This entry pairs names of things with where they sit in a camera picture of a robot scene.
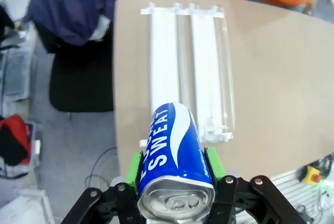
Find blue Pocari Sweat can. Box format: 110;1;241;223
136;102;216;222

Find person's left hand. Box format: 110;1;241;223
304;0;318;16

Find yellow emergency stop button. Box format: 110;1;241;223
302;164;324;184

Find white can dispenser rack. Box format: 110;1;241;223
138;2;237;148

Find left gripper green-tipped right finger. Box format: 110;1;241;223
204;147;314;224

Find translucent storage bin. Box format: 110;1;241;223
0;46;35;102

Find grey floor cable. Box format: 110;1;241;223
84;146;121;191

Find red and black bag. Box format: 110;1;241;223
0;114;34;168

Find navy blue jacket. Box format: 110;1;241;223
22;0;138;46

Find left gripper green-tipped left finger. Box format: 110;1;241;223
61;151;144;224

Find black chair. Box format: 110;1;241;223
34;22;116;113

